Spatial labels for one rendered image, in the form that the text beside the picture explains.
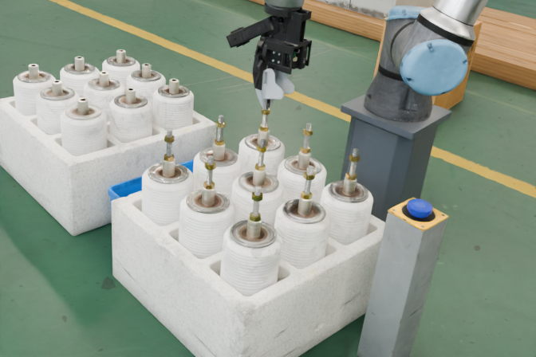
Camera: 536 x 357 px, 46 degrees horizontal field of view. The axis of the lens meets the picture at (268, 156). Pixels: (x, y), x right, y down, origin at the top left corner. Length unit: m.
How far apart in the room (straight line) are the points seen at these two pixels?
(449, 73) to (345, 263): 0.40
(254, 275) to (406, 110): 0.57
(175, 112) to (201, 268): 0.54
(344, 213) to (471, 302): 0.39
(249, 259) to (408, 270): 0.26
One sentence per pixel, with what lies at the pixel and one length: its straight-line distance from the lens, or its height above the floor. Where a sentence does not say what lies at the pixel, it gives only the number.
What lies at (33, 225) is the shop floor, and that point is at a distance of 1.51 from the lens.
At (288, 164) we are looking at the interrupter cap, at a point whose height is 0.25.
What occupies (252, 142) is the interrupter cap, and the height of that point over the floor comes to 0.25.
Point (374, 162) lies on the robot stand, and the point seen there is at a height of 0.19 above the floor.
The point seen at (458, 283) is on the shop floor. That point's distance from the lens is 1.46.
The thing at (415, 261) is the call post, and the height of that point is 0.25.
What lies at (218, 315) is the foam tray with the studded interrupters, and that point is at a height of 0.13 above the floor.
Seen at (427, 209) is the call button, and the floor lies 0.33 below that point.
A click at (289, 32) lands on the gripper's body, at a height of 0.50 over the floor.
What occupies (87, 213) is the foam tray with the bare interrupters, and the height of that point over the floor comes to 0.05.
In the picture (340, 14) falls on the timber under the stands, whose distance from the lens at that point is 3.12.
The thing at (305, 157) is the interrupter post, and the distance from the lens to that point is 1.23.
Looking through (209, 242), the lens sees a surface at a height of 0.20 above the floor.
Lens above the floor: 0.84
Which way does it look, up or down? 28 degrees down
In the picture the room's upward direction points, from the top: 6 degrees clockwise
